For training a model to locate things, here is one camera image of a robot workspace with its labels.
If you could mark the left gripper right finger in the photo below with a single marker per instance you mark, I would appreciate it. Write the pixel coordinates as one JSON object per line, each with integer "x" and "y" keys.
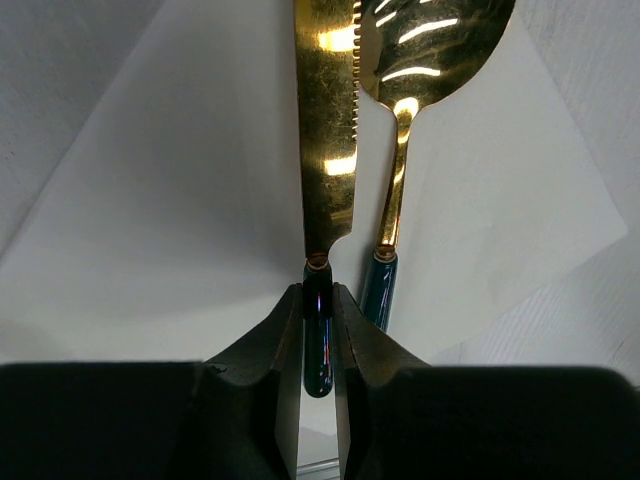
{"x": 401, "y": 418}

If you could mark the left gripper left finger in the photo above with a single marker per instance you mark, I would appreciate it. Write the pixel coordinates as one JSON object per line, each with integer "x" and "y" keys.
{"x": 233, "y": 416}

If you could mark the white paper napkin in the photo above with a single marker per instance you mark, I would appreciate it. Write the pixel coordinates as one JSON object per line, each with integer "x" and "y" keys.
{"x": 173, "y": 224}

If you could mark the gold spoon green handle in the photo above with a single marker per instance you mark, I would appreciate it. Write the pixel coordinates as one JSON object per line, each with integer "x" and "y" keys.
{"x": 414, "y": 54}

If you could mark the gold knife green handle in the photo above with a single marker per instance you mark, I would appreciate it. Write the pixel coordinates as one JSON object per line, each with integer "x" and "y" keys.
{"x": 327, "y": 37}

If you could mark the aluminium mounting rail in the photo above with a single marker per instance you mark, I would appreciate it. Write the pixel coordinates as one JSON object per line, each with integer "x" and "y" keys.
{"x": 328, "y": 469}

